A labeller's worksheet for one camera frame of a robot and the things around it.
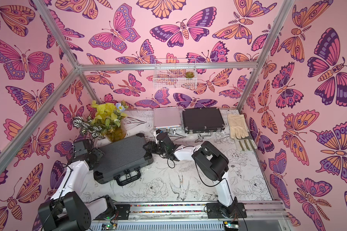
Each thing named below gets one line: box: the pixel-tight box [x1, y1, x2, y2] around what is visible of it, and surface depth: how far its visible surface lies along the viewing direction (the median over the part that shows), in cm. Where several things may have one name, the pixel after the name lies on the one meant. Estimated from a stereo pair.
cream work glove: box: [227, 113, 258, 152], surface depth 105 cm
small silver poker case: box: [153, 106, 181, 130], surface depth 115 cm
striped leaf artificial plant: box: [72, 114, 106, 140], surface depth 83 cm
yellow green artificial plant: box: [90, 100, 129, 143], surface depth 92 cm
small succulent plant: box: [185, 71, 195, 78], surface depth 95 cm
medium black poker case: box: [182, 107, 226, 138], surface depth 108 cm
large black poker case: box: [93, 132, 154, 187], surface depth 85 cm
